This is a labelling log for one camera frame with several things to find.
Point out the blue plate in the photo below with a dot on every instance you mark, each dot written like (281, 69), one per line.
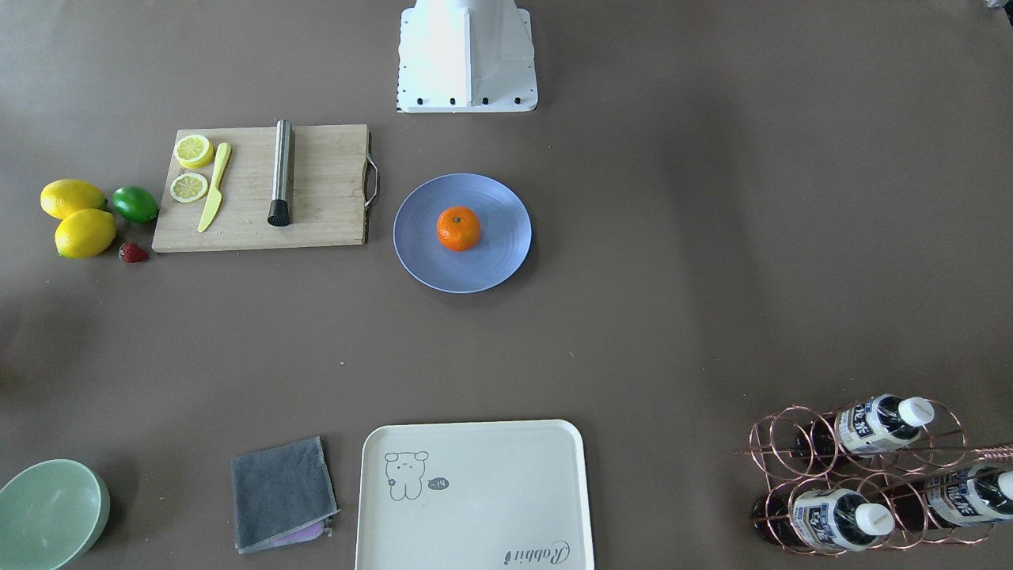
(504, 244)

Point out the orange fruit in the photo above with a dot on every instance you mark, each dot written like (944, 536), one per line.
(458, 228)

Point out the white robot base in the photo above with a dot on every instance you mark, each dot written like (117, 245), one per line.
(466, 57)

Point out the bamboo cutting board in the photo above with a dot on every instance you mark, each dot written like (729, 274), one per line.
(328, 199)

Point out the cream rabbit tray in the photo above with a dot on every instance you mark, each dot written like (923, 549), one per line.
(475, 495)

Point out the steel muddler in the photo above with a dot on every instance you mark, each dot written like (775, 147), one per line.
(279, 208)

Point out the yellow plastic knife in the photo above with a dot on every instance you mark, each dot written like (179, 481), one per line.
(214, 197)

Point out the grey folded cloth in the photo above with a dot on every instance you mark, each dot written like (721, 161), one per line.
(282, 496)

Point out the lemon slice upper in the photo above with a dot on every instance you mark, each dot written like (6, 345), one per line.
(188, 187)

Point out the lemon slice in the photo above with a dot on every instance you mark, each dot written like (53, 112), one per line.
(188, 187)
(194, 151)

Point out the lemon slice lower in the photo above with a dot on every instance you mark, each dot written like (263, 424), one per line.
(194, 151)

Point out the red strawberry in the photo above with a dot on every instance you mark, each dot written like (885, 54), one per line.
(132, 253)

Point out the green lime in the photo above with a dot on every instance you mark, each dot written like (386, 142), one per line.
(135, 204)

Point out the tea bottle middle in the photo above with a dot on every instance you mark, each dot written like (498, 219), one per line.
(882, 424)

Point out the tea bottle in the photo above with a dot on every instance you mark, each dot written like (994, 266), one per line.
(882, 424)
(822, 521)
(975, 496)

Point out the whole lemon upper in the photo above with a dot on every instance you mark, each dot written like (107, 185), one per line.
(85, 233)

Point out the whole lemon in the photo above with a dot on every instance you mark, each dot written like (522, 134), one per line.
(85, 233)
(61, 198)

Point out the whole lemon lower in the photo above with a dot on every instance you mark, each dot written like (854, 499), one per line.
(61, 198)

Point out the green bowl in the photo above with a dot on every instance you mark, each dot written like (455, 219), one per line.
(51, 514)

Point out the copper wire bottle rack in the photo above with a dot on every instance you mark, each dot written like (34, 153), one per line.
(942, 447)

